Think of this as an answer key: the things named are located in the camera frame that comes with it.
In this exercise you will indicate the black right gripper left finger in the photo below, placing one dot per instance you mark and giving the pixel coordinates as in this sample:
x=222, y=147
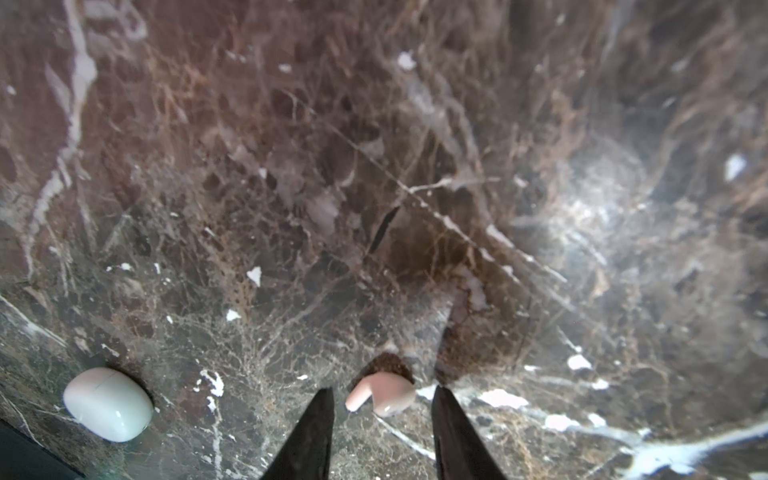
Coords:
x=306, y=454

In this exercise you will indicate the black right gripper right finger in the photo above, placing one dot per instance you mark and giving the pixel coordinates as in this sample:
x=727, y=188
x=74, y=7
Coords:
x=459, y=451

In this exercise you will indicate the white earbuds charging case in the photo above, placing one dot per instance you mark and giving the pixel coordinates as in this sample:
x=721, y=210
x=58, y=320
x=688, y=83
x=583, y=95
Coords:
x=109, y=404

